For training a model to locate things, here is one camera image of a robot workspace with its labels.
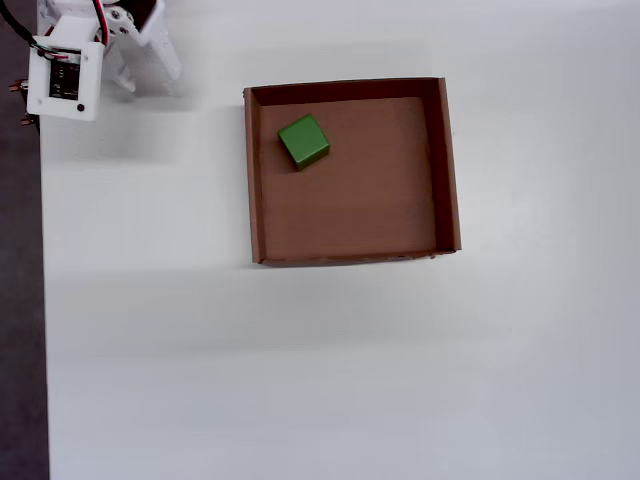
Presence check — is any small metal clamp screw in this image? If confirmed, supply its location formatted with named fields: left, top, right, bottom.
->
left=10, top=78, right=38, bottom=128

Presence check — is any green cube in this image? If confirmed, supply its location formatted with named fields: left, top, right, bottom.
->
left=277, top=113, right=331, bottom=172

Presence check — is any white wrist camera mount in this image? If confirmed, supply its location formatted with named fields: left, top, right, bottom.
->
left=26, top=14, right=105, bottom=124

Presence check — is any black camera cable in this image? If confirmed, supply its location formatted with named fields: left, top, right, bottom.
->
left=0, top=6, right=57, bottom=53

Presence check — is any brown cardboard box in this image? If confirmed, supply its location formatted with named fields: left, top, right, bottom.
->
left=242, top=75, right=463, bottom=268

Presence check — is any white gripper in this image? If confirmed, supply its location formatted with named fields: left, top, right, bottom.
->
left=89, top=0, right=183, bottom=97

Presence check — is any red black servo cable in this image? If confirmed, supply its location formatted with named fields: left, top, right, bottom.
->
left=91, top=0, right=112, bottom=47

